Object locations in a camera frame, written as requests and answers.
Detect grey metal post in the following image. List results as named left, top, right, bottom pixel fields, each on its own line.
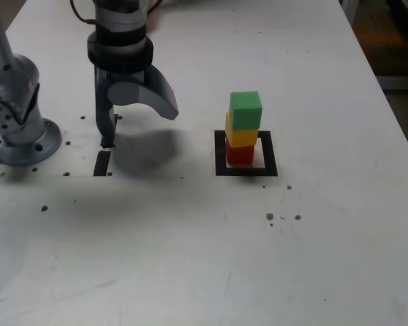
left=339, top=0, right=361, bottom=24

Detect green cube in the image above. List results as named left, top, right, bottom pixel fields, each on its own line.
left=228, top=90, right=262, bottom=130

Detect yellow cube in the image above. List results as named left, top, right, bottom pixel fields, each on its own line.
left=224, top=111, right=259, bottom=148

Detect black tape strip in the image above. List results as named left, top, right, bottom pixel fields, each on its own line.
left=92, top=113, right=119, bottom=177

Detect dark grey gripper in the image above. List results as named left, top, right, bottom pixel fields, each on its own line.
left=94, top=64, right=180, bottom=149

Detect black tape square outline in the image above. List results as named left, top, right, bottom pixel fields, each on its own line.
left=214, top=130, right=279, bottom=177

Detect grey metal beam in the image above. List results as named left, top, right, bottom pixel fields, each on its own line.
left=376, top=74, right=408, bottom=92

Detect red cube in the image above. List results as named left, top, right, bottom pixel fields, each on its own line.
left=225, top=139, right=255, bottom=166

